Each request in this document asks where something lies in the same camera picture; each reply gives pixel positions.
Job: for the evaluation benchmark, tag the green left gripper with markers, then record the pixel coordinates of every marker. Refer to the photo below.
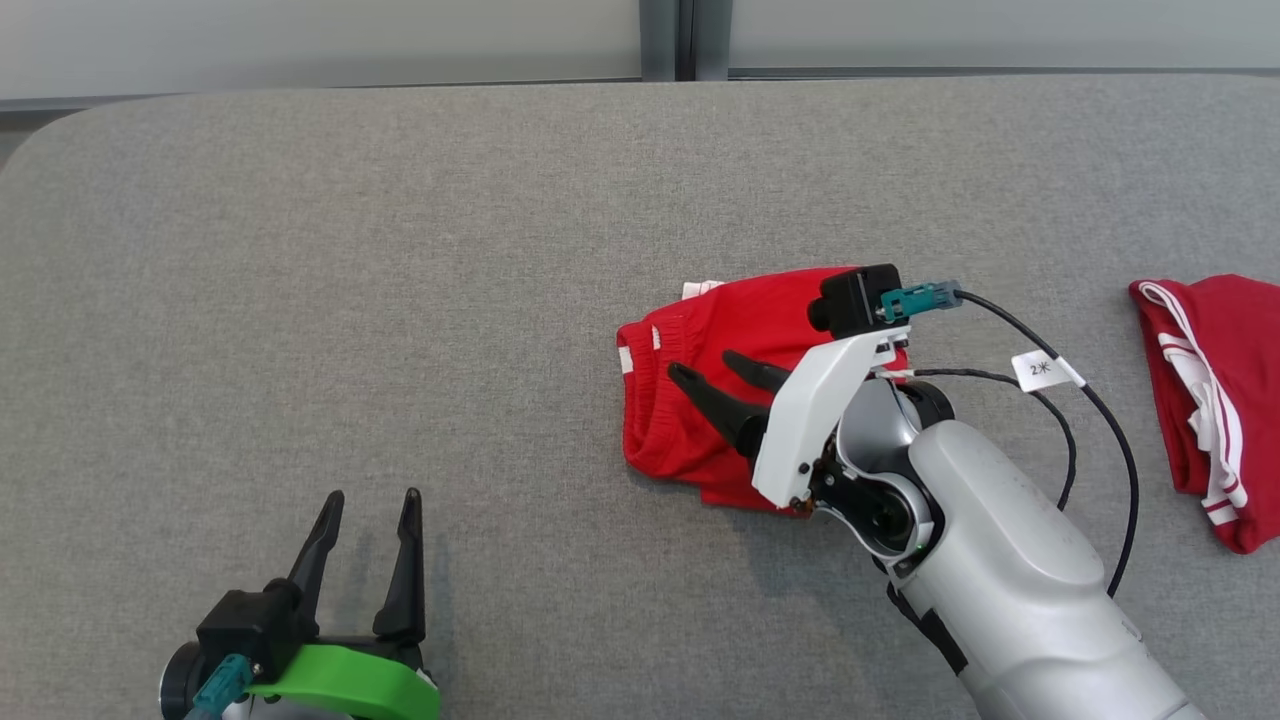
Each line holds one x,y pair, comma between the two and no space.
350,680

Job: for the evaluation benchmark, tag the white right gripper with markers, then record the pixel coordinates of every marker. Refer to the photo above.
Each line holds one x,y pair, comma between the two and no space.
800,420

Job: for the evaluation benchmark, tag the plain red shorts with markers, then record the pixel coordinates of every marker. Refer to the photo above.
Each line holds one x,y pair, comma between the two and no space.
740,310

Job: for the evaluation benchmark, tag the red basketball jersey shirt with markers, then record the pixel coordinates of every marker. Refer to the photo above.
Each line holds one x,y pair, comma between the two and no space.
1250,330

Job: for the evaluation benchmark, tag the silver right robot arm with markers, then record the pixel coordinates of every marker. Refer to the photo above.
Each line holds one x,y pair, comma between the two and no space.
1010,580

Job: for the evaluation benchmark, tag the grey fabric sofa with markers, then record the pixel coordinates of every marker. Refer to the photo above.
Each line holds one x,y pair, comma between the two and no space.
400,300

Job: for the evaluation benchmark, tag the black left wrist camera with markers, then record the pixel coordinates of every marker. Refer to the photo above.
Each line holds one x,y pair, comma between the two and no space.
245,630

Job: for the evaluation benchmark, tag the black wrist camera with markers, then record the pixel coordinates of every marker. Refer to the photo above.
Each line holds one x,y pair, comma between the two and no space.
245,630
860,300

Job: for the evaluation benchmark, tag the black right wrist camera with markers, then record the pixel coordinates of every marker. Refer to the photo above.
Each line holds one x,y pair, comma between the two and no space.
860,300

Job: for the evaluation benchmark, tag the grey partition post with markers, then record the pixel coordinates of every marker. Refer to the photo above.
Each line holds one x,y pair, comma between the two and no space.
660,40

